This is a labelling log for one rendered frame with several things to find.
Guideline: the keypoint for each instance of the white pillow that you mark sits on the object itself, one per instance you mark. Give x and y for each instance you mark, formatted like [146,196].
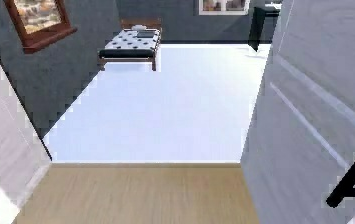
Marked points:
[138,27]

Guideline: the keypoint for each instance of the dark green desk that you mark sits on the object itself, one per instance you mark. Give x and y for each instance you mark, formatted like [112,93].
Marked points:
[260,25]

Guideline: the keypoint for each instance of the white dotted bed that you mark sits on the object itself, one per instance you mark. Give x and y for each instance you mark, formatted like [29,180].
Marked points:
[131,45]

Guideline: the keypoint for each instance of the grey laptop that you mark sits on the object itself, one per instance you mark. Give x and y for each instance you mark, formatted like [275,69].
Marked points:
[146,34]

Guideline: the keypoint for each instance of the white framed wall picture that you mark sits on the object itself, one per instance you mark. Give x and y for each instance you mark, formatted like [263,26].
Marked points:
[223,6]

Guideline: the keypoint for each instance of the brown framed wall picture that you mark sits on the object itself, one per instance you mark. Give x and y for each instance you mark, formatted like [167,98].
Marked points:
[38,20]

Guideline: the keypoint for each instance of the white room door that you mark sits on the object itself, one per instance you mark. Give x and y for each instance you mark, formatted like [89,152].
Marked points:
[311,110]

